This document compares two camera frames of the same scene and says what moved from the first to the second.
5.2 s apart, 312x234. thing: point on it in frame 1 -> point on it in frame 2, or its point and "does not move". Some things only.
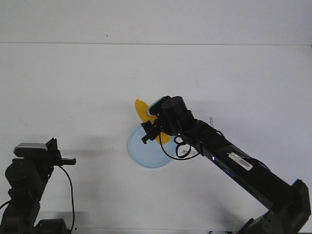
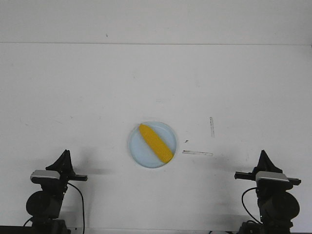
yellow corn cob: [143, 108] -> [156, 143]
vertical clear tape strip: [211, 122] does not move
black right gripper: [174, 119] -> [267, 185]
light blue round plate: [149, 154] does not move
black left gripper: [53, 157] -> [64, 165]
